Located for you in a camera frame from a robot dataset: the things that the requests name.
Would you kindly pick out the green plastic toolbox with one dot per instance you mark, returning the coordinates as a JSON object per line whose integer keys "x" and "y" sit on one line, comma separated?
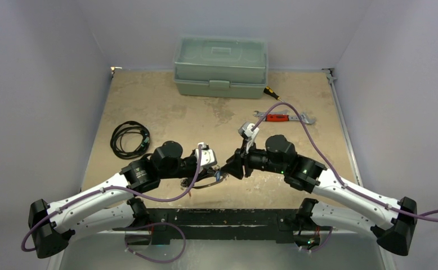
{"x": 221, "y": 67}

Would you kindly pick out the red handled adjustable wrench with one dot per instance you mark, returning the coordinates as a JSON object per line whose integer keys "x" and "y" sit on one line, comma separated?
{"x": 289, "y": 118}

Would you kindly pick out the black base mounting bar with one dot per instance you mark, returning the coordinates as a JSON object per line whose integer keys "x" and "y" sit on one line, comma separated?
{"x": 282, "y": 226}

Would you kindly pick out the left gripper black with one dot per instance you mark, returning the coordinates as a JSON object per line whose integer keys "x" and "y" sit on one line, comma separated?
{"x": 205, "y": 172}

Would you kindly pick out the silver open-end wrench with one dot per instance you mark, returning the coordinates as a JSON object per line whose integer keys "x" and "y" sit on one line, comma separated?
{"x": 259, "y": 114}

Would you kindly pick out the black yellow screwdriver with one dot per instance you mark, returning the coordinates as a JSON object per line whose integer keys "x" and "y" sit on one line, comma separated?
{"x": 268, "y": 91}

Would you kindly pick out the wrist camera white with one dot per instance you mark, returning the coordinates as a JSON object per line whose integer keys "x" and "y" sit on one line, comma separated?
{"x": 249, "y": 133}
{"x": 205, "y": 156}

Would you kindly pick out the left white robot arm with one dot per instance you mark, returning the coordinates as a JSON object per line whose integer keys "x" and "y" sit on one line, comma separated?
{"x": 114, "y": 203}

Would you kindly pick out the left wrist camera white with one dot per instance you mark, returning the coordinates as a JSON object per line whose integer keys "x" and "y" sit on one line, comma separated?
{"x": 205, "y": 156}

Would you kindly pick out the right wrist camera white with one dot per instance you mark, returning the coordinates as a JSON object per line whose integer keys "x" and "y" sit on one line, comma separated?
{"x": 249, "y": 133}

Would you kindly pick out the silver metal key holder plate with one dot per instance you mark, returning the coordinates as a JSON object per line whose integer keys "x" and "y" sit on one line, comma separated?
{"x": 199, "y": 184}

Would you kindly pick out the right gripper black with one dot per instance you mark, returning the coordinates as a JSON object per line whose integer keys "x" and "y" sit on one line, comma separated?
{"x": 245, "y": 160}

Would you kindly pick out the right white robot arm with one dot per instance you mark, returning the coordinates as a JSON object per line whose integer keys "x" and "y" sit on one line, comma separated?
{"x": 391, "y": 221}

